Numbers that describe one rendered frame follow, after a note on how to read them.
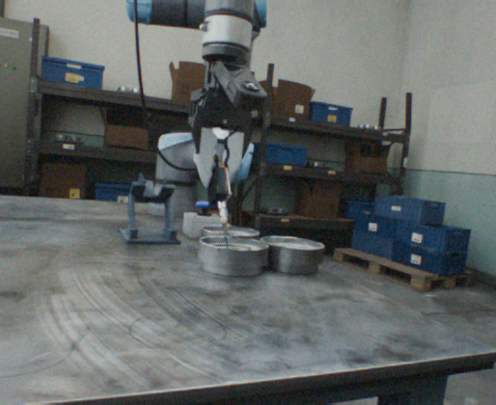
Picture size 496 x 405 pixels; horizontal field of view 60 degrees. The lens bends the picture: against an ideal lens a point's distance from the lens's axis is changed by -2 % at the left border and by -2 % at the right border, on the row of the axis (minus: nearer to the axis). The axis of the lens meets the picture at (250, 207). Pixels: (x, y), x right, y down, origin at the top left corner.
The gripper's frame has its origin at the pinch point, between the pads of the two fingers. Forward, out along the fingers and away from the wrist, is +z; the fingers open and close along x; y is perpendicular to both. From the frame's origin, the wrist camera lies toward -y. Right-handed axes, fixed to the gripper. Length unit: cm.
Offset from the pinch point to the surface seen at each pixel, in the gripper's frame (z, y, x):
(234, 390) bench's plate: 13.5, -36.5, 10.0
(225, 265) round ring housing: 11.4, -8.3, 0.7
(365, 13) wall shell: -205, 401, -313
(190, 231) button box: 11.7, 20.5, -2.4
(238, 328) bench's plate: 13.0, -26.6, 5.8
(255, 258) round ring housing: 10.3, -8.8, -3.6
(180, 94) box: -63, 352, -78
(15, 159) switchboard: 12, 379, 62
